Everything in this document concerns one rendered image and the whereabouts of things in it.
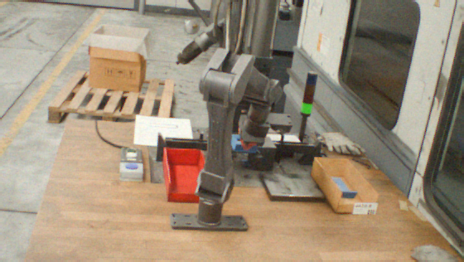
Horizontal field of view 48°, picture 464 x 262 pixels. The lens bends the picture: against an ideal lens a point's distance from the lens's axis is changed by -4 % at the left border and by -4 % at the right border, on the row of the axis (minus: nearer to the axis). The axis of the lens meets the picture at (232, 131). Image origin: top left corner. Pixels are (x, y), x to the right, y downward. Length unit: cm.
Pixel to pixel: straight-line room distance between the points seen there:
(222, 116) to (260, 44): 45
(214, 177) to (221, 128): 14
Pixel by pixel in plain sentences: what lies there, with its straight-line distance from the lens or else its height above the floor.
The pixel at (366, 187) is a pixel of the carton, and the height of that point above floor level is 95.
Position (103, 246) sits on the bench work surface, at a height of 90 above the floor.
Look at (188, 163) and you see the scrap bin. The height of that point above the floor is 91.
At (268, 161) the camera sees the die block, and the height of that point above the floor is 94.
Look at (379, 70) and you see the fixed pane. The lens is 238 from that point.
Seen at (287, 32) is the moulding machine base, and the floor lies 87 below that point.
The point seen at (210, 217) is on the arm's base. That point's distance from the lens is 140.
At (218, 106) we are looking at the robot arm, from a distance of 127.
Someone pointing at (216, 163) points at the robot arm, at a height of 108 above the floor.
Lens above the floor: 161
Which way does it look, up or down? 20 degrees down
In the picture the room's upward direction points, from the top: 8 degrees clockwise
